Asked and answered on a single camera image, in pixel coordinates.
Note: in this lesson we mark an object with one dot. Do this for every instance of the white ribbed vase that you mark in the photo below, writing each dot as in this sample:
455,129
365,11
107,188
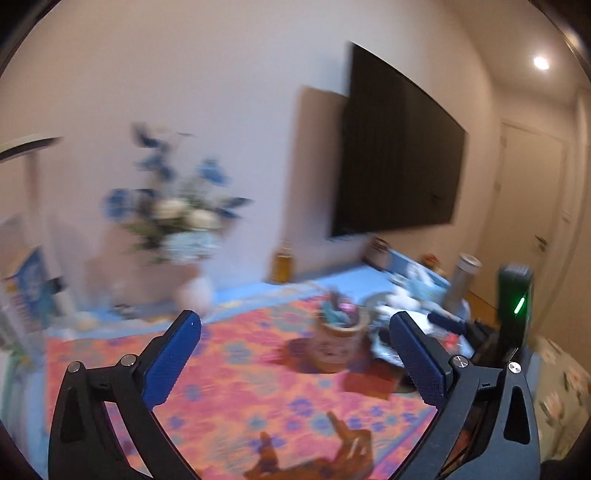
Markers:
196,288

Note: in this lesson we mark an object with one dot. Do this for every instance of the ribbed golden glass bowl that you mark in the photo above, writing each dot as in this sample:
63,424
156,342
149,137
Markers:
383,341

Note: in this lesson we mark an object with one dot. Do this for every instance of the floral table mat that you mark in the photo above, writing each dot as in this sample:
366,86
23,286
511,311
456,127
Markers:
254,369

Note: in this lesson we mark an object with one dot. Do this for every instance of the round ceiling light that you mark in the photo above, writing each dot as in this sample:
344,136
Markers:
540,62

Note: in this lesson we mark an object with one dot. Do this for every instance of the floral bedding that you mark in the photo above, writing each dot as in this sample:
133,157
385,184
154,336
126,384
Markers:
563,387

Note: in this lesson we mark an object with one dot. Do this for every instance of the small red item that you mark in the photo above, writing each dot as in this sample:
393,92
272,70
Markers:
431,261

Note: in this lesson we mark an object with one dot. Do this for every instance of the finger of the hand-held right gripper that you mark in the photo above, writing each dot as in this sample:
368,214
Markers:
445,321

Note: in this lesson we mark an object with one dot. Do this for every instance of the light blue plush toy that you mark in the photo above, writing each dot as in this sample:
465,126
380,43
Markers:
406,301

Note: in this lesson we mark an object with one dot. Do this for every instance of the black wall television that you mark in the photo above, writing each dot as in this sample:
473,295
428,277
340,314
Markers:
397,161

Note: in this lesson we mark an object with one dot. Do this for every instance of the blue fluffy tissue box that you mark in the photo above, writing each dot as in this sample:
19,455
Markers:
425,279

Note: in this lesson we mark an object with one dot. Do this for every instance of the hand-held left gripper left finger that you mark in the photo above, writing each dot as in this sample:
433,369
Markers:
173,360

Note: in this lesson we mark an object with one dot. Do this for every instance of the steel cylinder container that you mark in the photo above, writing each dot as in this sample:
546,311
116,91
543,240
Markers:
459,281

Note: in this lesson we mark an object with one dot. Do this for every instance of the bamboo pen holder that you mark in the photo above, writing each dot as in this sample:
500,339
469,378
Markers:
339,341

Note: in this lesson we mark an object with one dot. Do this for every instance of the white room door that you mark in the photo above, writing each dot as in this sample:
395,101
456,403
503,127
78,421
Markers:
531,207

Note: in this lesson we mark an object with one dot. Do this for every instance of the amber glass perfume bottle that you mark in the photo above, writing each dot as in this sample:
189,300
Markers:
284,265

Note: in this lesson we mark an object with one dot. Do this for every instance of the blue and white flower bouquet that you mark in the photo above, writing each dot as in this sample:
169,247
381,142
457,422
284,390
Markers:
180,212

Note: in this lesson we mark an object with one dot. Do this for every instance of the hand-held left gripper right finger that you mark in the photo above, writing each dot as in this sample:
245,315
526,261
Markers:
418,360

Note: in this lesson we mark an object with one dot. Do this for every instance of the white and blue upright book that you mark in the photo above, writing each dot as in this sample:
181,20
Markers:
27,277

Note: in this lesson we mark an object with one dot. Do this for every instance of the small beige handbag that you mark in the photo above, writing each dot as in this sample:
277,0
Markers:
378,253

